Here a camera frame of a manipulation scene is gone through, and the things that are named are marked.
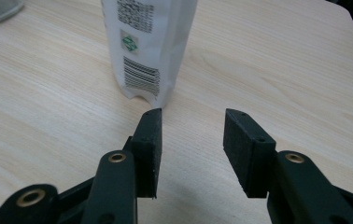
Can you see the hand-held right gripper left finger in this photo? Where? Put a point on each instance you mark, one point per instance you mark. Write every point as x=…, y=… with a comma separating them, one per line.
x=146, y=155

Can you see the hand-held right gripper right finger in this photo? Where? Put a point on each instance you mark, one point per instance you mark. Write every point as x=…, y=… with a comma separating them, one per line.
x=246, y=155

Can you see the white and blue powder bag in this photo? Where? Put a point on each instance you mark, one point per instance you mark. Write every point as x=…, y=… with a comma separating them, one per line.
x=140, y=46

